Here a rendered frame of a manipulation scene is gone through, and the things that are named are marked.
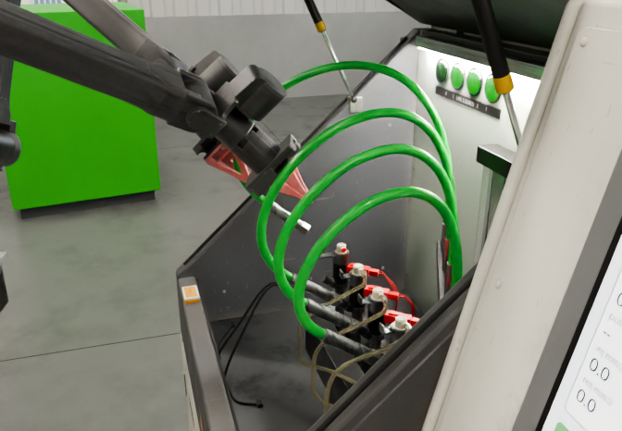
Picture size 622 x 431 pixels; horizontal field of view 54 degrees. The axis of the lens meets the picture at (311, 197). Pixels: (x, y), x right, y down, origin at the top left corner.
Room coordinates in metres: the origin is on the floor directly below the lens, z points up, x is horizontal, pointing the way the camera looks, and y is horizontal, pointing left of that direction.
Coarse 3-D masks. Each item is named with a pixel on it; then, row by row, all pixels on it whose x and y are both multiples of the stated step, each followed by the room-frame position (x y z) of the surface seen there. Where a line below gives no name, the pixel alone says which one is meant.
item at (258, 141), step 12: (252, 132) 0.90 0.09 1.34; (264, 132) 0.92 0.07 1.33; (240, 144) 0.90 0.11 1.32; (252, 144) 0.90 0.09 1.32; (264, 144) 0.90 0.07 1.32; (276, 144) 0.92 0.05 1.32; (288, 144) 0.90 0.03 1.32; (240, 156) 0.90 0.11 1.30; (252, 156) 0.90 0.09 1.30; (264, 156) 0.90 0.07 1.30; (276, 156) 0.90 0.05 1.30; (252, 168) 0.91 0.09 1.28; (264, 168) 0.90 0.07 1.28; (276, 168) 0.91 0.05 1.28; (252, 180) 0.89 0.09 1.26; (252, 192) 0.89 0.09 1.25
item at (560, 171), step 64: (576, 0) 0.62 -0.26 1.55; (576, 64) 0.58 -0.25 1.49; (576, 128) 0.55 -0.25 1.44; (512, 192) 0.61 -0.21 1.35; (576, 192) 0.52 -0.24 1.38; (512, 256) 0.56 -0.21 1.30; (576, 256) 0.49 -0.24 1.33; (512, 320) 0.53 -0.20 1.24; (448, 384) 0.59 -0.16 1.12; (512, 384) 0.50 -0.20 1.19
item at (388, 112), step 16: (368, 112) 0.86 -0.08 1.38; (384, 112) 0.87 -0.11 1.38; (400, 112) 0.87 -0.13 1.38; (336, 128) 0.85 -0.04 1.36; (432, 128) 0.89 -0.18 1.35; (320, 144) 0.84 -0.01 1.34; (448, 160) 0.90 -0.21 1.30; (288, 176) 0.82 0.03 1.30; (448, 176) 0.90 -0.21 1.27; (272, 192) 0.82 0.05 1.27; (448, 240) 0.90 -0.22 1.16; (448, 256) 0.90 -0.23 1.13; (288, 272) 0.83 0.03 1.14; (320, 288) 0.84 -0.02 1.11; (336, 304) 0.84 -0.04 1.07
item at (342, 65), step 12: (312, 72) 1.01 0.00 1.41; (324, 72) 1.01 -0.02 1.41; (384, 72) 1.00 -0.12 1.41; (396, 72) 1.00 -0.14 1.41; (288, 84) 1.02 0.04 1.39; (408, 84) 1.00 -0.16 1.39; (420, 96) 1.00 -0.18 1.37; (432, 108) 1.00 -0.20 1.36; (252, 120) 1.03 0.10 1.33; (432, 120) 1.00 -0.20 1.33; (444, 132) 1.00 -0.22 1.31; (444, 144) 0.99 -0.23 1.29; (240, 168) 1.03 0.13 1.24; (240, 180) 1.03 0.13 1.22
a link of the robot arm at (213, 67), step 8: (208, 56) 1.10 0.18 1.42; (216, 56) 1.10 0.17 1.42; (224, 56) 1.12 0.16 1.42; (168, 64) 1.10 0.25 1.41; (200, 64) 1.10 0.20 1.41; (208, 64) 1.10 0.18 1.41; (216, 64) 1.09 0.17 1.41; (224, 64) 1.08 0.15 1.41; (192, 72) 1.10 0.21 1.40; (200, 72) 1.10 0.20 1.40; (208, 72) 1.08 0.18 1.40; (216, 72) 1.08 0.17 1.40; (224, 72) 1.07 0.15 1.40; (232, 72) 1.08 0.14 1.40; (208, 80) 1.07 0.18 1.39; (216, 80) 1.07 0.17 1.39; (224, 80) 1.07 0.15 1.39; (216, 88) 1.07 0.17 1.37
